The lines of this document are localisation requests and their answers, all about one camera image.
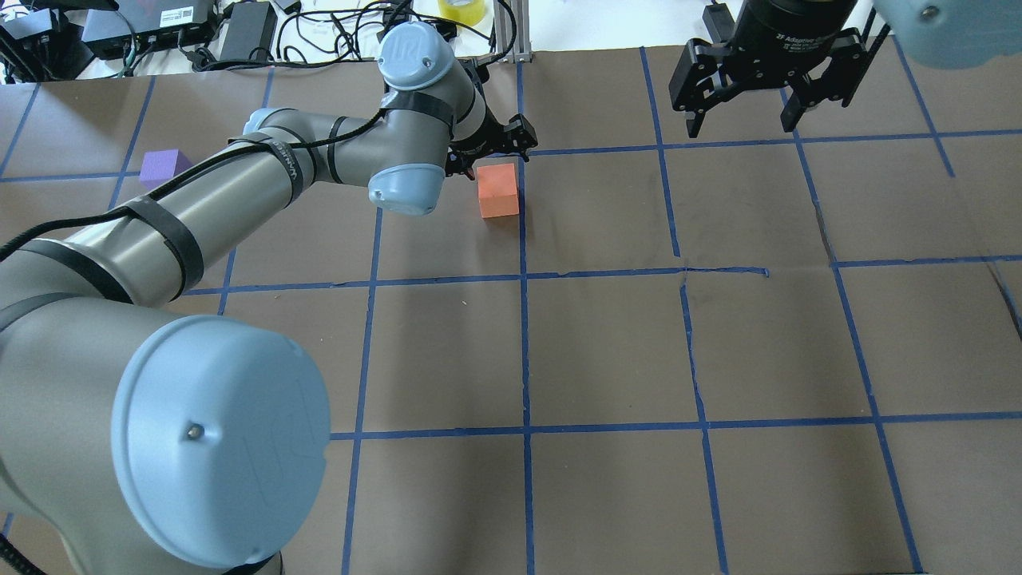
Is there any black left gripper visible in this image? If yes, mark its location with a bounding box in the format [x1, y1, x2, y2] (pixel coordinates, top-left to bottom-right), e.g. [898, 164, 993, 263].
[445, 61, 539, 180]

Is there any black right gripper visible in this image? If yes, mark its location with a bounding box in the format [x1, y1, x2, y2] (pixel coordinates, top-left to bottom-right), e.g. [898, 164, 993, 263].
[668, 1, 869, 138]

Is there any orange foam block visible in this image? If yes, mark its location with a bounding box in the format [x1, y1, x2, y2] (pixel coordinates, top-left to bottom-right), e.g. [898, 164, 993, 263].
[476, 163, 521, 219]

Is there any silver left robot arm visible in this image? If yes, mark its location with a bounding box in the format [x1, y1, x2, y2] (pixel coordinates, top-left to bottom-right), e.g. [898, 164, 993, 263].
[2, 22, 537, 574]

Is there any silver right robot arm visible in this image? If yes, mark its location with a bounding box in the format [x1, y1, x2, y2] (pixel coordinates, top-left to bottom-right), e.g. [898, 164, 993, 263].
[668, 1, 1020, 137]

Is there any yellow tape roll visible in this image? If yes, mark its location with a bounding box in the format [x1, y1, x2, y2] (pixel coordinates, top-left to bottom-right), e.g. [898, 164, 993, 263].
[437, 0, 487, 28]

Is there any black power adapter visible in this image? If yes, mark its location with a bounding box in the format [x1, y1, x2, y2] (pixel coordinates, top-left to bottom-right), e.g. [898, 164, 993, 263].
[218, 1, 277, 63]

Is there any purple foam block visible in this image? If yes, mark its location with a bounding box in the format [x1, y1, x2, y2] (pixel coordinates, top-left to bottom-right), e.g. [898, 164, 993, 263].
[139, 149, 194, 192]

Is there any aluminium frame post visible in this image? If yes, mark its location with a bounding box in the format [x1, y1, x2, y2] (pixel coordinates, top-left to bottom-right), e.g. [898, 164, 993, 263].
[493, 1, 533, 63]

